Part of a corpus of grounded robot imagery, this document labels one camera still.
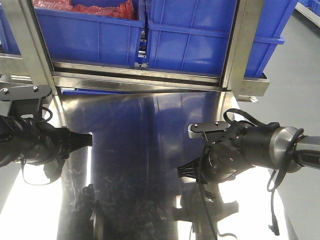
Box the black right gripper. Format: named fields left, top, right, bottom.
left=177, top=120, right=275, bottom=184

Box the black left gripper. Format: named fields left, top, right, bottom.
left=0, top=115, right=93, bottom=167

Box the dark brake pad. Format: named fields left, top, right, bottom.
left=43, top=159, right=66, bottom=183

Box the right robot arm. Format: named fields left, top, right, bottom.
left=177, top=120, right=320, bottom=184

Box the blue plastic bin left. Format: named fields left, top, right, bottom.
left=35, top=0, right=145, bottom=66

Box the blue plastic bin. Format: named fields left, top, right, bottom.
left=35, top=0, right=145, bottom=66
left=145, top=0, right=297, bottom=78

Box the blue plastic bin right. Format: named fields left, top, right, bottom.
left=145, top=0, right=297, bottom=78

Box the red plastic bag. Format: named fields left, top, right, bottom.
left=32, top=0, right=136, bottom=20

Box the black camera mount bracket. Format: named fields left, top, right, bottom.
left=0, top=85, right=52, bottom=120

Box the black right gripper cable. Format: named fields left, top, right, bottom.
left=194, top=107, right=306, bottom=240

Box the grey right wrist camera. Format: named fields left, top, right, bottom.
left=187, top=123, right=206, bottom=139

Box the stainless steel rack frame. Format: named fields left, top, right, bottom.
left=0, top=0, right=270, bottom=102

